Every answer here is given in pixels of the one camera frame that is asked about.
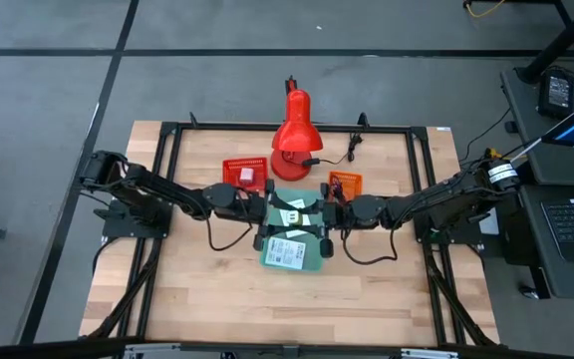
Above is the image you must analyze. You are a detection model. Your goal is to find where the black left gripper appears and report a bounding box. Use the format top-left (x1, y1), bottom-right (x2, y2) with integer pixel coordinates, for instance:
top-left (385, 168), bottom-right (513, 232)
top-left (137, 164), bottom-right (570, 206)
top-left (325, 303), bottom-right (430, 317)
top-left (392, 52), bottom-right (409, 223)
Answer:
top-left (236, 178), bottom-right (298, 252)

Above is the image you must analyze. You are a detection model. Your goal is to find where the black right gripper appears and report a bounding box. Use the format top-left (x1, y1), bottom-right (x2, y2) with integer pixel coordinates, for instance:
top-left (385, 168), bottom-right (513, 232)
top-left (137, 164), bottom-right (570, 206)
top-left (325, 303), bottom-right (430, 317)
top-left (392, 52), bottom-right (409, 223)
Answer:
top-left (294, 182), bottom-right (354, 259)

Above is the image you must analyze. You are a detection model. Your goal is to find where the white box with black picture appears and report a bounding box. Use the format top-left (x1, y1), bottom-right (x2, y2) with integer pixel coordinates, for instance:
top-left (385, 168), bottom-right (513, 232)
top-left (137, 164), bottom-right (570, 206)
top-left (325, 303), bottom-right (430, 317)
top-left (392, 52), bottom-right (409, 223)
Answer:
top-left (278, 197), bottom-right (314, 239)

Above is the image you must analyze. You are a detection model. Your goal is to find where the white box with barcode labels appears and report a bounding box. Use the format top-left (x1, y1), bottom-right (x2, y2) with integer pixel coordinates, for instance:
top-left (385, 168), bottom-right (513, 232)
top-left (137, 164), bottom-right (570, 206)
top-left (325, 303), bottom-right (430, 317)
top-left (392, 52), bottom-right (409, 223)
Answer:
top-left (264, 236), bottom-right (307, 271)

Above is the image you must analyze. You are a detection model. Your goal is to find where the teal translucent plastic bin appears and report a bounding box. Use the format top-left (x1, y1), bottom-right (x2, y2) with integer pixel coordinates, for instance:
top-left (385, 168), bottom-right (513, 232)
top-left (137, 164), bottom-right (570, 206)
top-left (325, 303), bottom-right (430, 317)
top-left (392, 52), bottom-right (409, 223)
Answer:
top-left (258, 186), bottom-right (327, 273)

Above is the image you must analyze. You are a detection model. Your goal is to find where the orange plastic basket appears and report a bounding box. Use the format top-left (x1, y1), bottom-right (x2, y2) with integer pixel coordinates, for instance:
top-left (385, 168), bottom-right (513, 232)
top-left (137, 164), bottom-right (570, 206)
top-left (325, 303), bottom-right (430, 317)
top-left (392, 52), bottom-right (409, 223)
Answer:
top-left (328, 171), bottom-right (364, 201)

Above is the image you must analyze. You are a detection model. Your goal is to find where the red plastic basket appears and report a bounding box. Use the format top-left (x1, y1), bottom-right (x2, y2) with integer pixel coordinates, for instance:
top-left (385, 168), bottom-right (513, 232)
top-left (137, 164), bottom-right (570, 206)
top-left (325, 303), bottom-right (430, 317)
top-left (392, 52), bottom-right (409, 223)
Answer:
top-left (221, 157), bottom-right (270, 192)

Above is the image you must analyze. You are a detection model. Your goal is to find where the red desk lamp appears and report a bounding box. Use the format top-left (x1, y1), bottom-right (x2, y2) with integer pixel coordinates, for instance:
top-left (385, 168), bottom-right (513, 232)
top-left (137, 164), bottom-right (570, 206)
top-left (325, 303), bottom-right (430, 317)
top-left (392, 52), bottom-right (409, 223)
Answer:
top-left (270, 88), bottom-right (324, 181)

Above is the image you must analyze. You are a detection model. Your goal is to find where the white paper sheet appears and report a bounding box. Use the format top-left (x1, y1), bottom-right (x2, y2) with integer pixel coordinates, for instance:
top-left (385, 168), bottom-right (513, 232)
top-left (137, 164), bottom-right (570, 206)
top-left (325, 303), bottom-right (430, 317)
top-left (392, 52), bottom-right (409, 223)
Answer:
top-left (478, 206), bottom-right (500, 236)

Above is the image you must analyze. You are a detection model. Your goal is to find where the black front crossbar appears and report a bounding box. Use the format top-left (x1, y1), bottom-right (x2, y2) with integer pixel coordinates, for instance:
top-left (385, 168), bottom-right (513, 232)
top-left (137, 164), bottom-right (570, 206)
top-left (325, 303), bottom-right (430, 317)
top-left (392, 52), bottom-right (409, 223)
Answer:
top-left (0, 337), bottom-right (574, 359)

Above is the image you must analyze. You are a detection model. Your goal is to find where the dark grey side desk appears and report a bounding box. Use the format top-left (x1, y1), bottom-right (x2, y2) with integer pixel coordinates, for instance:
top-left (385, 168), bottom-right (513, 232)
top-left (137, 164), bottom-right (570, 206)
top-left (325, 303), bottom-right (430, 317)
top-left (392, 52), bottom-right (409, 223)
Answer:
top-left (499, 67), bottom-right (574, 300)

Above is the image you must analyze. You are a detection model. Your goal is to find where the black power adapter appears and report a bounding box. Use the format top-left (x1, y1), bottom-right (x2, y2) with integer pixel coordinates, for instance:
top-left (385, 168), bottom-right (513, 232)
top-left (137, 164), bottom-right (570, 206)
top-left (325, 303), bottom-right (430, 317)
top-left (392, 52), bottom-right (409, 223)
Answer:
top-left (538, 69), bottom-right (574, 120)

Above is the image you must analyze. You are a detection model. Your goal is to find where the black desk leg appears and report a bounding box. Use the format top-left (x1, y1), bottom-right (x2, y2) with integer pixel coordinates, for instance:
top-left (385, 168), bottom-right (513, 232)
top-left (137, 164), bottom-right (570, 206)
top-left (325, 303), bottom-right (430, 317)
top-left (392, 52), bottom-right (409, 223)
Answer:
top-left (515, 0), bottom-right (574, 85)

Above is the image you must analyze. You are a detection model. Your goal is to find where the black lamp power cord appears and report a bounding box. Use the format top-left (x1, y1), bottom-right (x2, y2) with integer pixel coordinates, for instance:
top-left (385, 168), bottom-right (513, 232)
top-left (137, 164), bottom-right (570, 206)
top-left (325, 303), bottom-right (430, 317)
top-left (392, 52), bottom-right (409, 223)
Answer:
top-left (286, 131), bottom-right (365, 169)

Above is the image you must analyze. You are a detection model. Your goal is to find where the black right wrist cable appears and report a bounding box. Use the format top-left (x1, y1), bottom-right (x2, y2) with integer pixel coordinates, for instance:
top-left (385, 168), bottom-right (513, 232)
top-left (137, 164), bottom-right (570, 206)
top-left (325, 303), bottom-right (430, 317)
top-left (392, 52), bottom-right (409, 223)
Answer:
top-left (341, 227), bottom-right (399, 266)

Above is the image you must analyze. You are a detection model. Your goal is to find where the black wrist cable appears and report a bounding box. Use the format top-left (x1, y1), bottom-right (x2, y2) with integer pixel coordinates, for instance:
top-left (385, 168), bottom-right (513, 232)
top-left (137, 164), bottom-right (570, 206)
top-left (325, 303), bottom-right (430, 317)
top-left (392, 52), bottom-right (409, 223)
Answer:
top-left (341, 227), bottom-right (399, 266)
top-left (205, 218), bottom-right (254, 252)

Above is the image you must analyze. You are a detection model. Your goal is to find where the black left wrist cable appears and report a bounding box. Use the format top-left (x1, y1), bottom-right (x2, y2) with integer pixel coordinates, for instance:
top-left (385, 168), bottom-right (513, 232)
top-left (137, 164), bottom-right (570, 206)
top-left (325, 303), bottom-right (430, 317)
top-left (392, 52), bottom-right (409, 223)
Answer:
top-left (205, 218), bottom-right (254, 252)

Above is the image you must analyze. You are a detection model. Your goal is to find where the black aluminium table frame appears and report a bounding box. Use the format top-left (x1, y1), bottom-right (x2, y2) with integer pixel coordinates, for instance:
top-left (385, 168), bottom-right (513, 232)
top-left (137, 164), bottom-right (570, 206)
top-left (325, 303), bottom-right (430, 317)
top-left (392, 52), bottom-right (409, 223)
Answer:
top-left (85, 112), bottom-right (500, 350)

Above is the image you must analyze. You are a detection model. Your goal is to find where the grey metal bracket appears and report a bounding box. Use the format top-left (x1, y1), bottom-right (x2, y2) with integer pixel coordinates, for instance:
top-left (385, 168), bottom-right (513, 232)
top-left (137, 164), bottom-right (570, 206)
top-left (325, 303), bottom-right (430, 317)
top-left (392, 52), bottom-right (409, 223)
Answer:
top-left (400, 347), bottom-right (460, 359)
top-left (123, 342), bottom-right (182, 359)

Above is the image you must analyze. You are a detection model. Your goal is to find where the yellow cable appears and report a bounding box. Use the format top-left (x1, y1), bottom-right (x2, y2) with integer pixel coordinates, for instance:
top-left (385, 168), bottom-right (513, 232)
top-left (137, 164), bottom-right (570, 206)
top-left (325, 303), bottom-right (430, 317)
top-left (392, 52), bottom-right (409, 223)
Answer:
top-left (465, 0), bottom-right (506, 19)

